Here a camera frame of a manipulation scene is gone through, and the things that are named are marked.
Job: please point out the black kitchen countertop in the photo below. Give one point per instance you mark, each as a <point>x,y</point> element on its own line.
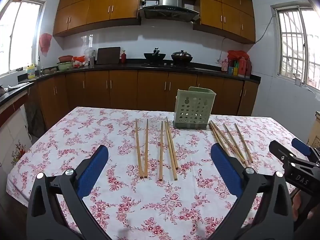
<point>112,67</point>

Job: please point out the hanging red plastic bag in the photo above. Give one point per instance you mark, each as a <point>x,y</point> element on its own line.
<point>45,42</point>

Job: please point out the colourful seasoning boxes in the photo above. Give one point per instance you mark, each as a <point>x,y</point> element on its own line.
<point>233,71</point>

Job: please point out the yellow detergent bottle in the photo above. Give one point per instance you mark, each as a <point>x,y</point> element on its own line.
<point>31,72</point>

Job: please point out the pot with metal lid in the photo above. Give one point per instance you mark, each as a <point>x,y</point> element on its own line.
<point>182,57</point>

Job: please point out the wooden wall cabinet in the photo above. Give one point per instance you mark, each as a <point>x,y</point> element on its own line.
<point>100,7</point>
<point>225,12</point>

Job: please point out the sliding window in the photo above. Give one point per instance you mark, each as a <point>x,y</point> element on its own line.
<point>22,35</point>

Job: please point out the pink floral tablecloth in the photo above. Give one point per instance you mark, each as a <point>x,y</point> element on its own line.
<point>120,130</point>

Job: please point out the metal cup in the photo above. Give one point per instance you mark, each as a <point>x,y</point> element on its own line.
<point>91,61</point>

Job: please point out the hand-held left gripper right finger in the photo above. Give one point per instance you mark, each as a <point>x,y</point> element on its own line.
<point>225,167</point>

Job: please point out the dark patterned curtain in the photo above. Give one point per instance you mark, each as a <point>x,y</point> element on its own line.
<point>33,112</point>

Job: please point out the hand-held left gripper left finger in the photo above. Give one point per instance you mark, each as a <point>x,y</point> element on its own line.
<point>92,170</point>

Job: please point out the pink bottle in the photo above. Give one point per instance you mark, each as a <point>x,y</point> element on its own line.
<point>224,66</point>

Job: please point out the small red bottle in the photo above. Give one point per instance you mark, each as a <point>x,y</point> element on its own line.
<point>123,58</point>

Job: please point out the black wok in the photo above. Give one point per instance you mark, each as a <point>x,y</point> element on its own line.
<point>153,55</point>

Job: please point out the dark cutting board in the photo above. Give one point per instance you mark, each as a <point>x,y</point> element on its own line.
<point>108,56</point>

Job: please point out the large red plastic bag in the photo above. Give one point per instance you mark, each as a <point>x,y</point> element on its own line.
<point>237,54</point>

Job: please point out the grey dish cloth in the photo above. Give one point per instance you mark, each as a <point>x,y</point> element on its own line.
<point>16,86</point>

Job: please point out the metal faucet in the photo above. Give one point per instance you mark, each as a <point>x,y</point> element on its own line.
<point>39,65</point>

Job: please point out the green basin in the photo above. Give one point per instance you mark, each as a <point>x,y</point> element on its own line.
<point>65,66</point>

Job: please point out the crumpled red plastic bag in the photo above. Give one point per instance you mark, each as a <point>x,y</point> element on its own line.
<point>79,59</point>

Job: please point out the red basin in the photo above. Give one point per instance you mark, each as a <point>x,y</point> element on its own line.
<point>65,58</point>

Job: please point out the person's right hand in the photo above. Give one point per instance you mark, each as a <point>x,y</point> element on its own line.
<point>297,205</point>

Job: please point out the brown lumpy vegetables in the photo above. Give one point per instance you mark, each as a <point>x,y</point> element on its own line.
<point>48,71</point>

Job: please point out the green perforated utensil holder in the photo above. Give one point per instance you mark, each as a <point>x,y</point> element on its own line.
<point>192,110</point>

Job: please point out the wooden base cabinets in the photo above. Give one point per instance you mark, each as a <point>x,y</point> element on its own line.
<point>122,90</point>

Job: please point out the white wall socket box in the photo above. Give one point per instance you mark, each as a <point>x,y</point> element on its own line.
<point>297,82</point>

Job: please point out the flower decorated tile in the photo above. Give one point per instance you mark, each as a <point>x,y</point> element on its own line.
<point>18,152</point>

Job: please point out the gas stove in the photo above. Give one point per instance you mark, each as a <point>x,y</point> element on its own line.
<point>170,64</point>

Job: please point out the barred window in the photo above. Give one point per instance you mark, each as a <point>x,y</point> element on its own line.
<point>292,45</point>

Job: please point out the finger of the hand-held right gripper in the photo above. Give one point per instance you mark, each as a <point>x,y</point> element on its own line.
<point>301,146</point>
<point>278,151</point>

